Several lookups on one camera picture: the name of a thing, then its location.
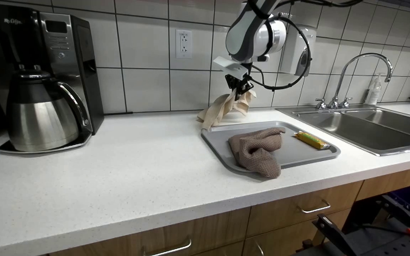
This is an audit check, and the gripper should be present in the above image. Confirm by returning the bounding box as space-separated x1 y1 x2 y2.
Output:
225 73 254 102

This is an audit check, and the beige towel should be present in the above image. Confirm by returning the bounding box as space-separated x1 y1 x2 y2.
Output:
197 89 257 130

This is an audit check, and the brown towel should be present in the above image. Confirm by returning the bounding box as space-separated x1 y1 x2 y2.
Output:
228 127 286 179

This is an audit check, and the grey tray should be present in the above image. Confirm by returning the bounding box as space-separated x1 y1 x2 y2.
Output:
201 121 341 174

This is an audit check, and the yellow wrapped bar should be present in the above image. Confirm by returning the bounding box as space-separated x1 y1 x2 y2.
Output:
294 130 331 150

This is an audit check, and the chrome tap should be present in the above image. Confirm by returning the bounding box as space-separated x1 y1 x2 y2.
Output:
315 53 394 110

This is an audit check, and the wooden drawer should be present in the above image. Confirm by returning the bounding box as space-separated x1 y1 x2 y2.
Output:
48 207 251 256
246 180 364 238
242 208 352 256

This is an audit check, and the steel sink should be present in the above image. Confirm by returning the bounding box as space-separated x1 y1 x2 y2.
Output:
275 103 410 157

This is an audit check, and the clear pump bottle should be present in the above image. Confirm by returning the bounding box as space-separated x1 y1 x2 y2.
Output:
365 73 383 106

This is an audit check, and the black and steel coffee maker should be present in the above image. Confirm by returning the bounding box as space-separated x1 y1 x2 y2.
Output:
0 4 105 154

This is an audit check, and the steel coffee carafe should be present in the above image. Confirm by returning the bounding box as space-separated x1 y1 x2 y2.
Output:
6 65 93 152

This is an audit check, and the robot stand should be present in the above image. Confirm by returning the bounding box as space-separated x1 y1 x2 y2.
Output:
292 194 410 256

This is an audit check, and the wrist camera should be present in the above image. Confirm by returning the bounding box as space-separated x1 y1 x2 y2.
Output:
212 56 250 81

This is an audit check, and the wall soap dispenser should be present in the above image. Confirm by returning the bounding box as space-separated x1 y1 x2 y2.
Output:
280 23 318 77

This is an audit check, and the white wall socket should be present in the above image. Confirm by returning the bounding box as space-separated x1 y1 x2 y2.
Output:
175 29 193 59

